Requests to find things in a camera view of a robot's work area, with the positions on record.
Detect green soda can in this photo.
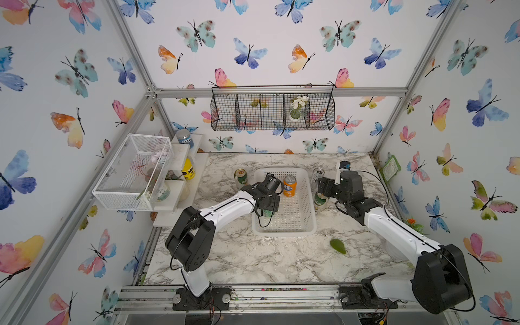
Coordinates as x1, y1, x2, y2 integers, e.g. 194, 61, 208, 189
262, 209, 274, 219

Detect orange Fanta can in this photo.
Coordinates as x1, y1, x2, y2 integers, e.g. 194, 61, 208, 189
283, 175, 297, 197

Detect green gold-top can white band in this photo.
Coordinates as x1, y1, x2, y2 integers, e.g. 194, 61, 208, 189
314, 192, 329, 212

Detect green gold-top beer can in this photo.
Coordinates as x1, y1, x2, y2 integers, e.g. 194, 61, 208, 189
234, 169, 249, 189

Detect white silver tall can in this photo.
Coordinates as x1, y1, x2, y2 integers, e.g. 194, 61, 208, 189
310, 167, 324, 195

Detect white plastic perforated basket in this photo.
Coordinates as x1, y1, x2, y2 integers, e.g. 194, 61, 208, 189
252, 167, 317, 237

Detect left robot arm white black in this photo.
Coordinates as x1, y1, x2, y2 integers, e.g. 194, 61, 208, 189
165, 173, 282, 298

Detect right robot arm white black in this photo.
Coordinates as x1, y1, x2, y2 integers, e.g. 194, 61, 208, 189
317, 169, 476, 314

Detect green leaf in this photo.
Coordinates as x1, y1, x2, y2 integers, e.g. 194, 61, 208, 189
330, 238, 347, 255

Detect yellow bottle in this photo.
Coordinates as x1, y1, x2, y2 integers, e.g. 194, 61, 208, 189
181, 157, 195, 180

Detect white flowers in vase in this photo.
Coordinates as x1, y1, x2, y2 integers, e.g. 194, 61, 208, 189
289, 96, 310, 122

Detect white stepped shelf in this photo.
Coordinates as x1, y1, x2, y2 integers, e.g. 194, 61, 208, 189
153, 134, 209, 228

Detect blue lidded jar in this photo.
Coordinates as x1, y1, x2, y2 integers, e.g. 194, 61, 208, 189
175, 129, 194, 148

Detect round patterned ceramic jar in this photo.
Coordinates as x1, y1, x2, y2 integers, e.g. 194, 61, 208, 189
156, 181, 171, 203

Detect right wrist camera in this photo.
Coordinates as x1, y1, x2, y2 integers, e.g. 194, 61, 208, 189
334, 160, 351, 185

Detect green framed wall tag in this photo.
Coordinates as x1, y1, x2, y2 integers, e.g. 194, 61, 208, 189
381, 155, 402, 183

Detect black wire wall basket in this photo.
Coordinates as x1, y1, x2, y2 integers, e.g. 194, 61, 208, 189
210, 85, 336, 131

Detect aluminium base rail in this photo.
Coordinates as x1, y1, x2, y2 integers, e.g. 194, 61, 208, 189
115, 283, 424, 315

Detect white mesh wall basket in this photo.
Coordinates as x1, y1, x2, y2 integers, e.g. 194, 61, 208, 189
92, 134, 173, 211

